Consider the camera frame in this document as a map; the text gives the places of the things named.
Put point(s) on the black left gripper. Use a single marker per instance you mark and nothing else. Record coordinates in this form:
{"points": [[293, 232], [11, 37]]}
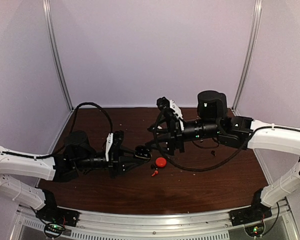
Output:
{"points": [[119, 165]]}

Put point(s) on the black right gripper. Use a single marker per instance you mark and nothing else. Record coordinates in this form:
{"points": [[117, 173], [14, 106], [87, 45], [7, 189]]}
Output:
{"points": [[175, 137]]}

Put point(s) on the black charging case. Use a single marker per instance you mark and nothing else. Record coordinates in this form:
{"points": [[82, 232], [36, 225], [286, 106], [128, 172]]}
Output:
{"points": [[142, 152]]}

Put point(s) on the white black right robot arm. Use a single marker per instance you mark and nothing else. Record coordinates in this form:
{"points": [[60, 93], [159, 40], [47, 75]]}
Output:
{"points": [[241, 133]]}

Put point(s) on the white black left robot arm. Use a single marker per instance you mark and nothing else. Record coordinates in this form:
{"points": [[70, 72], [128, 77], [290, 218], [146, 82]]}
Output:
{"points": [[78, 156]]}

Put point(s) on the red round charging case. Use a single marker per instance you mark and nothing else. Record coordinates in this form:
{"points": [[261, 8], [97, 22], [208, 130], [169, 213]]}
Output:
{"points": [[160, 162]]}

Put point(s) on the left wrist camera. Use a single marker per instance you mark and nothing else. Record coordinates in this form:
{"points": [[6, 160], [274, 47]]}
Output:
{"points": [[113, 145]]}

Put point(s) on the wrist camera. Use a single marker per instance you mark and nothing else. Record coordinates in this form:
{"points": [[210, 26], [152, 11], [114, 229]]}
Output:
{"points": [[113, 145], [172, 113]]}

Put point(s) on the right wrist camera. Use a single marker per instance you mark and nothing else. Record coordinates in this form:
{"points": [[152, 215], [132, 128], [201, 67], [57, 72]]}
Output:
{"points": [[172, 113]]}

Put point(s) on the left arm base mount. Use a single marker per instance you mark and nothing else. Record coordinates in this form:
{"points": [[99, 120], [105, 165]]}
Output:
{"points": [[55, 220]]}

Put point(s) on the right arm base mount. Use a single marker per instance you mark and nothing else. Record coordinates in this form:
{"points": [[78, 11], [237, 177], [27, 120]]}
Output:
{"points": [[252, 219]]}

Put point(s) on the aluminium front rail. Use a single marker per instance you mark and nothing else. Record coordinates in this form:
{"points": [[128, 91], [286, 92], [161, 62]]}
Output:
{"points": [[211, 225]]}

